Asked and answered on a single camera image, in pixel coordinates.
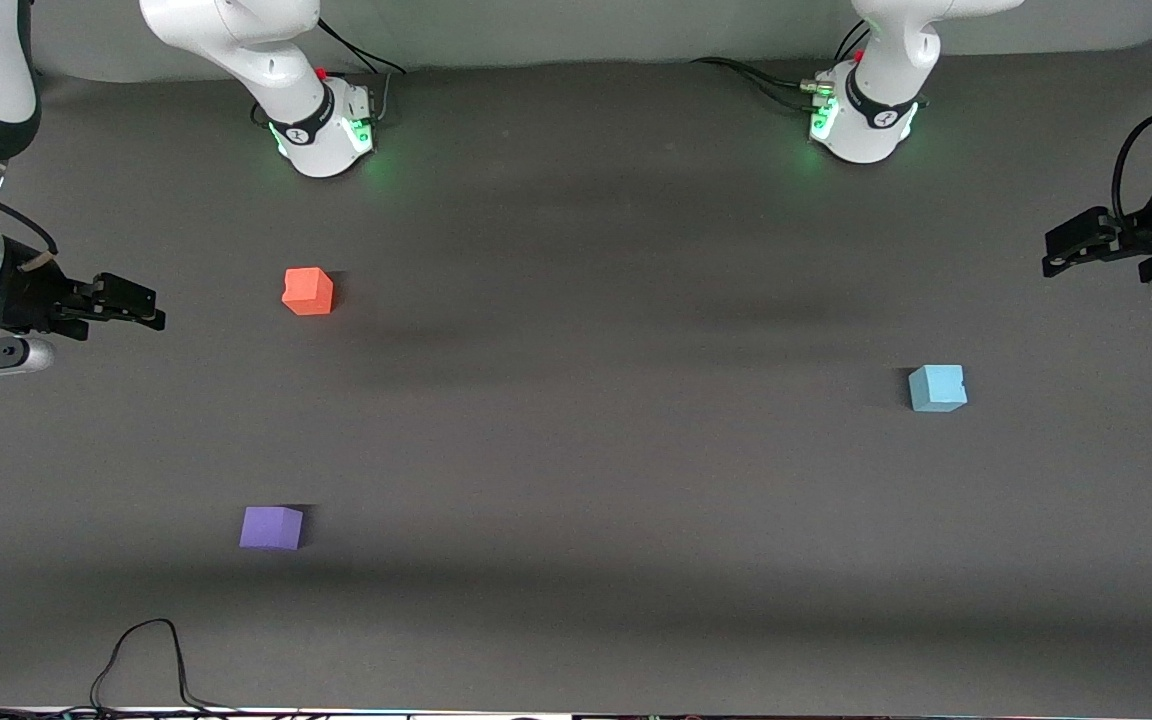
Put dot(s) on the orange foam block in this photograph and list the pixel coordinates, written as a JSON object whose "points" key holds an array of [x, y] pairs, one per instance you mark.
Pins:
{"points": [[307, 291]]}

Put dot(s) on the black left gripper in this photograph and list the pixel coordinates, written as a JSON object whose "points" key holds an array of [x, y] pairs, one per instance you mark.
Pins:
{"points": [[1132, 238]]}

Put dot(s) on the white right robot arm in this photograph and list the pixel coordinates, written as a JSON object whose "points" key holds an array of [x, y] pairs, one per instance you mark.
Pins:
{"points": [[266, 60]]}

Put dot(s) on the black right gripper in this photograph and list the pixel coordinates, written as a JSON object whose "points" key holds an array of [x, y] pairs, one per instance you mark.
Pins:
{"points": [[28, 297]]}

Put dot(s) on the light blue foam block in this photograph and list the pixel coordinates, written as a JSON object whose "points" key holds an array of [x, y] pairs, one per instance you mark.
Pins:
{"points": [[936, 388]]}

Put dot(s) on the purple foam block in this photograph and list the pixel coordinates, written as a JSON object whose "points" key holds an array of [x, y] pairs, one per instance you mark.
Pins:
{"points": [[271, 528]]}

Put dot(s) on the dark grey table mat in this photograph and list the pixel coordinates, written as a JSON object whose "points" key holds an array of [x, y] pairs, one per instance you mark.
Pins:
{"points": [[616, 470]]}

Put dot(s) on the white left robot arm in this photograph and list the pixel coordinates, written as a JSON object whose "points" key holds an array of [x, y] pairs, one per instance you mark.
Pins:
{"points": [[886, 60]]}

